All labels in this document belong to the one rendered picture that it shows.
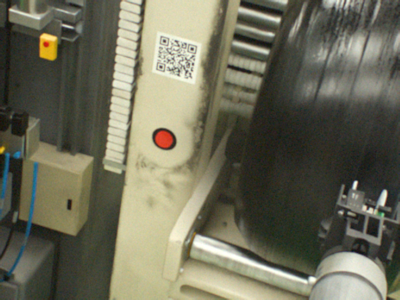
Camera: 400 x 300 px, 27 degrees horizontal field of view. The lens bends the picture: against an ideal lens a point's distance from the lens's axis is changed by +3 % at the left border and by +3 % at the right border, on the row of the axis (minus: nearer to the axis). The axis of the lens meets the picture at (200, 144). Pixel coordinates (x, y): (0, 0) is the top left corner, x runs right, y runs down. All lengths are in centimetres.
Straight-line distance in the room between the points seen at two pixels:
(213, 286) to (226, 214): 28
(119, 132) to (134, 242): 23
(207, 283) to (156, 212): 17
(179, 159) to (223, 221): 28
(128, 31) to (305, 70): 36
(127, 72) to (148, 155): 16
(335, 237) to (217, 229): 67
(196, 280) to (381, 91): 52
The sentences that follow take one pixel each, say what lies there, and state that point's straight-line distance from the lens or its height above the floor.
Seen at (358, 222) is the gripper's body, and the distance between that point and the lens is 97.
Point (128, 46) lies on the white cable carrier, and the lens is 135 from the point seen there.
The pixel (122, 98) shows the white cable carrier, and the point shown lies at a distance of 141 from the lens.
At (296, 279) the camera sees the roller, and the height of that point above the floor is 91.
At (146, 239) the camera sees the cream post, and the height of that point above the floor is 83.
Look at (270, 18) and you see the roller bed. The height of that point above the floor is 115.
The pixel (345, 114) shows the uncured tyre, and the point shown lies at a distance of 109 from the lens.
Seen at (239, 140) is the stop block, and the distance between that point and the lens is 156.
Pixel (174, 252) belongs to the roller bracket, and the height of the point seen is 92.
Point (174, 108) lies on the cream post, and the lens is 136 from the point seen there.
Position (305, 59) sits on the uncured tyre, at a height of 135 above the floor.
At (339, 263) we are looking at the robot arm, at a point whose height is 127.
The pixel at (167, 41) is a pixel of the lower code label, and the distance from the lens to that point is 131.
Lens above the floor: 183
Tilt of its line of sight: 33 degrees down
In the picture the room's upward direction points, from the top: 10 degrees clockwise
